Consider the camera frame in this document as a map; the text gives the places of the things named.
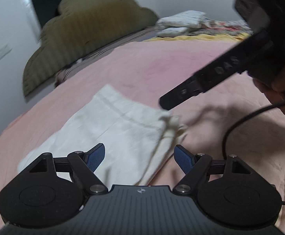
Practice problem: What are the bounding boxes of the black cable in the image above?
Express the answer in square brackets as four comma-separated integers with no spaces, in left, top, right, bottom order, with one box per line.
[222,95,285,206]

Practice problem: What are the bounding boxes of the cream white pants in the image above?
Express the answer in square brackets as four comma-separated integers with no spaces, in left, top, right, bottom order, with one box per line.
[18,85,187,188]

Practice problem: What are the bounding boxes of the olive padded headboard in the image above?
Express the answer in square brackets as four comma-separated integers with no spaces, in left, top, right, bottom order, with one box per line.
[22,0,158,96]

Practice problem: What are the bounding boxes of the pink bed sheet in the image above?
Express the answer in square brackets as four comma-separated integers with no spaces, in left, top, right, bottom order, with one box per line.
[0,40,285,228]

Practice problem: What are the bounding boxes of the colourful patterned blanket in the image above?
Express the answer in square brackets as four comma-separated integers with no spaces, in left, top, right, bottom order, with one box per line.
[149,19,253,42]

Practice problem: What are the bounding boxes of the white folded cloth pile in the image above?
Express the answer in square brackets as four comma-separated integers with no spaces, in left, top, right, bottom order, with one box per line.
[156,10,207,37]

